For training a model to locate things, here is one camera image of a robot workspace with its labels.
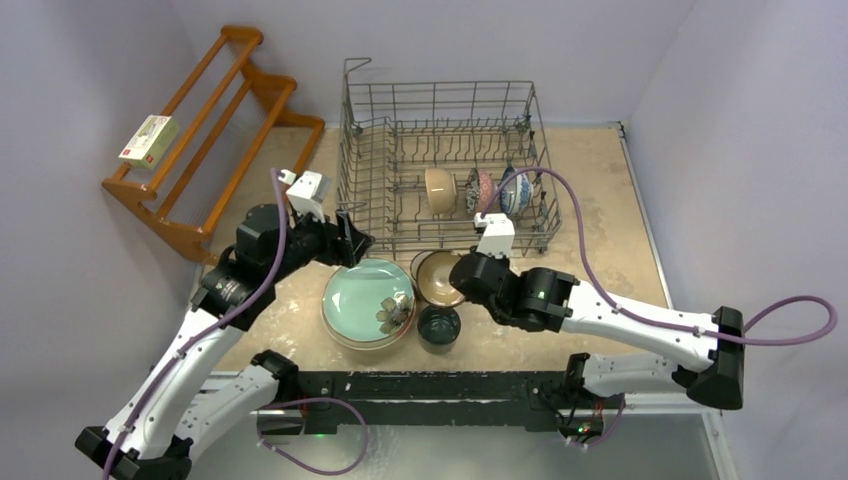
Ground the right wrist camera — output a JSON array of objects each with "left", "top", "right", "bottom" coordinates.
[{"left": 473, "top": 213, "right": 515, "bottom": 259}]

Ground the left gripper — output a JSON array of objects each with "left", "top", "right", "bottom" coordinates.
[{"left": 266, "top": 203, "right": 373, "bottom": 283}]

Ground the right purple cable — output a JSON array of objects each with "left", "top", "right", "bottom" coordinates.
[{"left": 478, "top": 166, "right": 839, "bottom": 347}]

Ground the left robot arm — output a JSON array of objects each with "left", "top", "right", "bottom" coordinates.
[{"left": 75, "top": 204, "right": 374, "bottom": 479}]

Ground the blue white pattern bowl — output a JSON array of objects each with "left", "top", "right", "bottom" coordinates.
[{"left": 499, "top": 166, "right": 534, "bottom": 218}]

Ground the grey wire dish rack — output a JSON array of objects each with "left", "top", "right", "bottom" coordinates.
[{"left": 336, "top": 57, "right": 562, "bottom": 258}]

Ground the teal floral plate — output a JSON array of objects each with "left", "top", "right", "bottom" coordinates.
[{"left": 321, "top": 259, "right": 416, "bottom": 350}]

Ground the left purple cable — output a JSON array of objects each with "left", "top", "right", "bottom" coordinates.
[{"left": 100, "top": 167, "right": 293, "bottom": 480}]

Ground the dark green mug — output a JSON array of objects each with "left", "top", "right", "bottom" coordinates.
[{"left": 417, "top": 305, "right": 461, "bottom": 355}]

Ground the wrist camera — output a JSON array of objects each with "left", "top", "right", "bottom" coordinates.
[
  {"left": 473, "top": 213, "right": 515, "bottom": 259},
  {"left": 278, "top": 169, "right": 332, "bottom": 223}
]

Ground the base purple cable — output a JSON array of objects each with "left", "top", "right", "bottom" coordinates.
[{"left": 256, "top": 397, "right": 368, "bottom": 477}]

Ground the tan brown-rimmed bowl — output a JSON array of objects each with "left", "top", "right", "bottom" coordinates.
[{"left": 415, "top": 250, "right": 465, "bottom": 307}]

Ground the wooden shelf rack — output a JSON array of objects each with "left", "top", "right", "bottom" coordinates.
[{"left": 101, "top": 25, "right": 325, "bottom": 264}]

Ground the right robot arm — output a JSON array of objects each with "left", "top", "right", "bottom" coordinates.
[{"left": 449, "top": 253, "right": 745, "bottom": 410}]

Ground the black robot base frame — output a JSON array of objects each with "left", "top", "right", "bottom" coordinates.
[{"left": 251, "top": 350, "right": 623, "bottom": 437}]

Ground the small cardboard box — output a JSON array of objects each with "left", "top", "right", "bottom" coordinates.
[{"left": 118, "top": 115, "right": 179, "bottom": 170}]

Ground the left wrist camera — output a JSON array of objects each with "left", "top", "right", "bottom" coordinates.
[{"left": 278, "top": 169, "right": 332, "bottom": 223}]

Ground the brown floral pattern bowl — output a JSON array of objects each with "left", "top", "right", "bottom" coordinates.
[{"left": 465, "top": 168, "right": 496, "bottom": 216}]

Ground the white ribbed mug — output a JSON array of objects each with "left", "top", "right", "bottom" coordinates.
[{"left": 409, "top": 250, "right": 432, "bottom": 283}]

